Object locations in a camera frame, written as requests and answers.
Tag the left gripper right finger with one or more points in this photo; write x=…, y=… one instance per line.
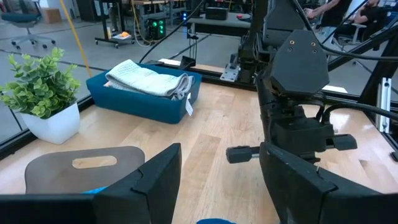
x=326, y=205

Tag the cardboard box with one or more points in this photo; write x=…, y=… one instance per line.
x=52, y=15

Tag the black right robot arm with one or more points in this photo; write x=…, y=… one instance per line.
x=298, y=62

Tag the green plant in white pot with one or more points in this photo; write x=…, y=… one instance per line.
x=40, y=90

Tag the blue-lit box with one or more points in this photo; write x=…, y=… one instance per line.
x=185, y=16

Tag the silver aluminium bracket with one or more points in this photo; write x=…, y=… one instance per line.
x=384, y=105

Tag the black equipment case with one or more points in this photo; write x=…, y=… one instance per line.
x=217, y=13

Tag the person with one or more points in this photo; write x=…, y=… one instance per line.
x=335, y=9
x=370, y=15

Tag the yellow item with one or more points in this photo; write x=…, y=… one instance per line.
x=124, y=34

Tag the green-lit computer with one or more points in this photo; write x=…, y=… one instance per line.
x=156, y=28

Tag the rectangular blue sponge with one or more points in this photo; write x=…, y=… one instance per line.
x=216, y=221

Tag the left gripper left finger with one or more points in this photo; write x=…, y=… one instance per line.
x=93, y=210

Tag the black wheeled cart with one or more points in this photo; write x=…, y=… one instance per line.
x=115, y=40

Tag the grey mesh storage bin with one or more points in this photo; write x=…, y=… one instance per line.
x=56, y=174

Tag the blue office chair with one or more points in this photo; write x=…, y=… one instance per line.
x=21, y=17

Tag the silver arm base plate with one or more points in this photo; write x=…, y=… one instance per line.
x=230, y=73

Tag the grey table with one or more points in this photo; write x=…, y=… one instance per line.
x=217, y=26

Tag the blue plastic bin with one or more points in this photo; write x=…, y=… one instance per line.
x=140, y=105

